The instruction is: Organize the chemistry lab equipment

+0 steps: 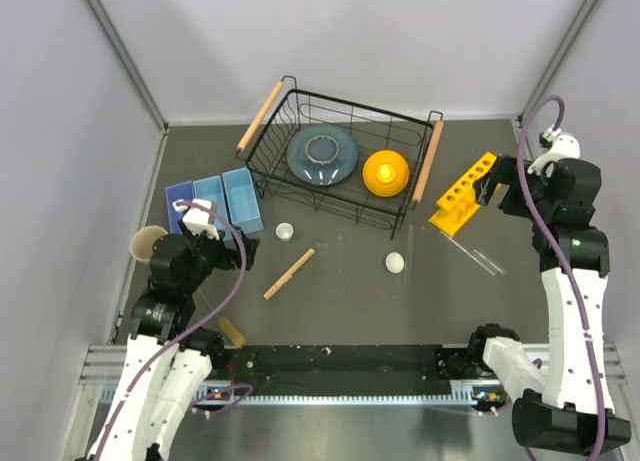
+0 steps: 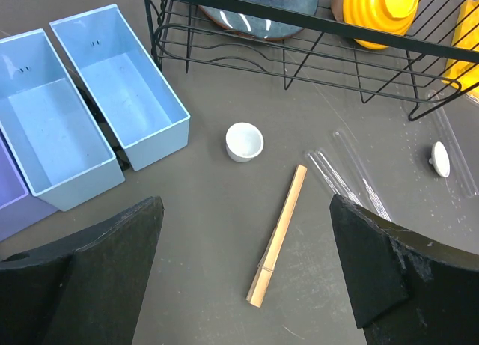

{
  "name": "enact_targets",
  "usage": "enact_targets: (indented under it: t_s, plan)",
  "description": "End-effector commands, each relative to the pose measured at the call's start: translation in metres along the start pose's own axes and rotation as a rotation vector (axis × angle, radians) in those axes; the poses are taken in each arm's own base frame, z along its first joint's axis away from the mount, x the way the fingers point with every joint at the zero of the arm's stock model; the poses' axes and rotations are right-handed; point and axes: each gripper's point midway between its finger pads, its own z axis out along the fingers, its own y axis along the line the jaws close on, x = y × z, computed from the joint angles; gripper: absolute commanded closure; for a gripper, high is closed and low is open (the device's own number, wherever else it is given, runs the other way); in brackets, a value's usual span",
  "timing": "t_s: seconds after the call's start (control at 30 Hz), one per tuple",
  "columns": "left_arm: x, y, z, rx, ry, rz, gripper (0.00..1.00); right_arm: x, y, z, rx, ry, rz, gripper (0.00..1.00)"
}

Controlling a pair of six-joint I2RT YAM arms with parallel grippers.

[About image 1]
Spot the white round lid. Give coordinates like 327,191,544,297
385,252,405,274

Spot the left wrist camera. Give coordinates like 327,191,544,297
172,198,220,240

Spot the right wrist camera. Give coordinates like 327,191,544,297
527,127,581,176

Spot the right light blue bin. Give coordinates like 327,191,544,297
222,168,264,234

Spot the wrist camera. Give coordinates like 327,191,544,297
172,198,220,240
527,127,581,176

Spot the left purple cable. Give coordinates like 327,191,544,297
87,199,254,461

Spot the wooden test tube clamp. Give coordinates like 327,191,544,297
263,248,315,300

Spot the yellow test tube rack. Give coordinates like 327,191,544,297
429,152,497,237

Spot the clear test tube on table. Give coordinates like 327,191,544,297
336,235,349,301
318,243,345,302

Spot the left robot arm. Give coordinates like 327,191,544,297
86,226,259,460

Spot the middle light blue bin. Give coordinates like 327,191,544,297
192,175,230,245

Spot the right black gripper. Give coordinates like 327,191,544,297
473,153,555,223

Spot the light blue bin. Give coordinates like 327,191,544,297
222,168,264,234
192,175,230,245

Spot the black wire dish rack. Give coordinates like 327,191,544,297
235,76,444,233

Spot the small white cup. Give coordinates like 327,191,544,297
275,222,294,242

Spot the beige ceramic mug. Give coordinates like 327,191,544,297
129,225,168,264

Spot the yellow ridged dome bowl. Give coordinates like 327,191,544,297
362,150,410,198

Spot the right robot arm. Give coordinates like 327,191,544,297
466,155,632,460

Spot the blue ceramic plate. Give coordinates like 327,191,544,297
286,124,359,186

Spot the dark blue plastic bin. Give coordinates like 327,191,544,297
164,180,197,236

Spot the clear glass test tube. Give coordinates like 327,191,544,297
473,249,507,276
441,232,496,276

